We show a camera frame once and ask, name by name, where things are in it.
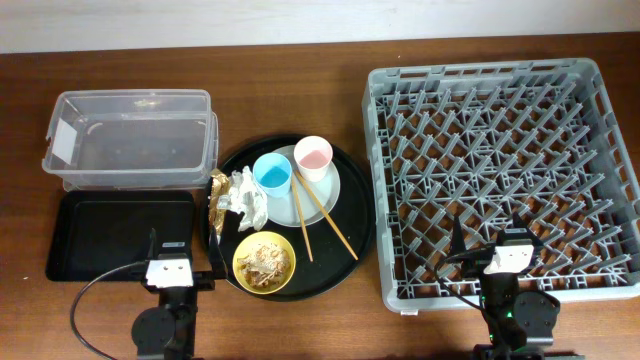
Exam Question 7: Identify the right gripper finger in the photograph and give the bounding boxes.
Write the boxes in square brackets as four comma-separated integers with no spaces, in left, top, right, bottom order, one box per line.
[510,213,543,246]
[449,215,467,256]

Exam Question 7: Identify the food scraps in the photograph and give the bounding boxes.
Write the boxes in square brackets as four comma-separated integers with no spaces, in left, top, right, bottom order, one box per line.
[237,243,291,290]

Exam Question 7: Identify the yellow bowl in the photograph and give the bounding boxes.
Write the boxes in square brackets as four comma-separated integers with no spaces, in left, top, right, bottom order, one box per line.
[232,231,296,295]

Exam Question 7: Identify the white tissue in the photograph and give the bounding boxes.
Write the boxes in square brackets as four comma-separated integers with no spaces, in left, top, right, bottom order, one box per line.
[218,166,268,232]

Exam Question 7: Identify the gold foil wrapper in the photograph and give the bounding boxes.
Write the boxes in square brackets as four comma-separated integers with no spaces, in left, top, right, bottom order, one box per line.
[208,169,231,235]

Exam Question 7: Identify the grey plate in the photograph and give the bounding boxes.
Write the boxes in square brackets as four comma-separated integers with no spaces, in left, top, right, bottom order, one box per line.
[267,162,341,227]

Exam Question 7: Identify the blue cup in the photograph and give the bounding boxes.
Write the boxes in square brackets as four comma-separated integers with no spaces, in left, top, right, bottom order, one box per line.
[253,152,292,198]

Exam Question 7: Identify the pink cup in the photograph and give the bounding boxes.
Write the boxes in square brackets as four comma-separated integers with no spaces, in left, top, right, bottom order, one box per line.
[294,136,333,182]

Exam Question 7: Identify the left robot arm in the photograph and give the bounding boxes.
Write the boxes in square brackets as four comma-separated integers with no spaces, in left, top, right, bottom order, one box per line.
[131,231,228,360]

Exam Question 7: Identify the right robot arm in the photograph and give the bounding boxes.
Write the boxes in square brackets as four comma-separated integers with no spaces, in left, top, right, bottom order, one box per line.
[446,214,561,359]

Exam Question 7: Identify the grey dishwasher rack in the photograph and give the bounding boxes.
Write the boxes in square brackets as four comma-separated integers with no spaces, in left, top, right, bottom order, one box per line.
[362,58,639,315]

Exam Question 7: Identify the clear plastic waste bin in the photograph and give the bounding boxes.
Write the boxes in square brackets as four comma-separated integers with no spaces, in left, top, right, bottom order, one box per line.
[41,89,219,190]

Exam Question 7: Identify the black rectangular tray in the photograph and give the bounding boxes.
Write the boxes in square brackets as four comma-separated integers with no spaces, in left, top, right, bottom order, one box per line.
[45,191,196,282]

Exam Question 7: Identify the black round tray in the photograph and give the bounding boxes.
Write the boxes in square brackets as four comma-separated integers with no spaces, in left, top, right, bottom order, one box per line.
[218,135,375,302]

